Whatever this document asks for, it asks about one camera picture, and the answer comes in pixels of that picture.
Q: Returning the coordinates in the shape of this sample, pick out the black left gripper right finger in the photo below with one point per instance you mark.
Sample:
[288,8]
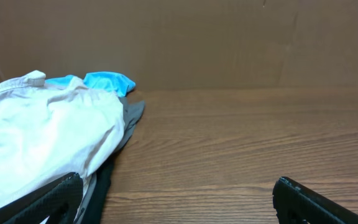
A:
[296,204]

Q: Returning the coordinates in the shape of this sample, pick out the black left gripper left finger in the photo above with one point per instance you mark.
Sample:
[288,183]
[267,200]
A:
[56,202]

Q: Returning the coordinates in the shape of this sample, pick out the beige cotton shorts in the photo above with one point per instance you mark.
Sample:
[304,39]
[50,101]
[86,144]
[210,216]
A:
[47,131]

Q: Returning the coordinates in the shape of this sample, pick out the black garment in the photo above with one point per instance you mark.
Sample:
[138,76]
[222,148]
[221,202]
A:
[94,210]

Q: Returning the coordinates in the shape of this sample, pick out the grey shorts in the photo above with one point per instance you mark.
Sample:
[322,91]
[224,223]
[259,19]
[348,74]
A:
[132,113]

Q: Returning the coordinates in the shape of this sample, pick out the light blue garment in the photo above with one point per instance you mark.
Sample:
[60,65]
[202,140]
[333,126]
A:
[93,83]

